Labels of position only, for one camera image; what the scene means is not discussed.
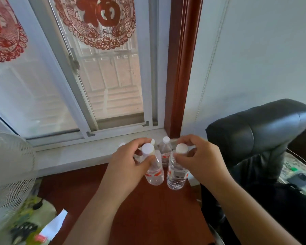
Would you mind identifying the black phone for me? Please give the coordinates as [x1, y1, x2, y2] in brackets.
[287, 173, 306, 188]

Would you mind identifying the person's right hand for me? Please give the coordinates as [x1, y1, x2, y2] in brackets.
[173, 134, 232, 190]

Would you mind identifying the white sliding window frame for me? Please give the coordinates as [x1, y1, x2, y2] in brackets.
[0, 0, 172, 148]

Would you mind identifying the patterned desk mat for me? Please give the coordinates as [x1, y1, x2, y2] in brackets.
[278, 152, 306, 198]

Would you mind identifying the black leather office chair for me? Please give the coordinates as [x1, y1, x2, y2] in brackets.
[205, 99, 306, 185]

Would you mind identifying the red round paper-cut decoration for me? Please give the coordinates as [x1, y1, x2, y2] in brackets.
[53, 0, 137, 50]
[0, 0, 28, 63]

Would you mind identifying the person's left forearm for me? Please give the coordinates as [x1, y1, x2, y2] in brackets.
[63, 186, 124, 245]

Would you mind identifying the grey window latch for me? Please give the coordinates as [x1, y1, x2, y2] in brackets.
[68, 47, 80, 74]

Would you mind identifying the white paper sheet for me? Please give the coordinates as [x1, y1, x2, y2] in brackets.
[37, 209, 68, 241]

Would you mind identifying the person's right forearm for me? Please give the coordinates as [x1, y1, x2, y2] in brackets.
[203, 176, 302, 245]

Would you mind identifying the white electric fan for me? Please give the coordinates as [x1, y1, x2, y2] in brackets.
[0, 130, 39, 238]

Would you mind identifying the green plastic bag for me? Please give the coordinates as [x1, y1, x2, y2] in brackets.
[5, 195, 57, 245]

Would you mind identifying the brown wooden window trim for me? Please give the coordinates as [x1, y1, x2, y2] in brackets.
[164, 0, 204, 139]

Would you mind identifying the black plastic gadget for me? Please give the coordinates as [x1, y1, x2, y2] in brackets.
[10, 221, 39, 244]

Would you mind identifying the person's left hand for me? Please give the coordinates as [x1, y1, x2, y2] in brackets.
[100, 137, 157, 202]

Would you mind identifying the white window sill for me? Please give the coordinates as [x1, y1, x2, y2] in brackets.
[34, 128, 174, 177]

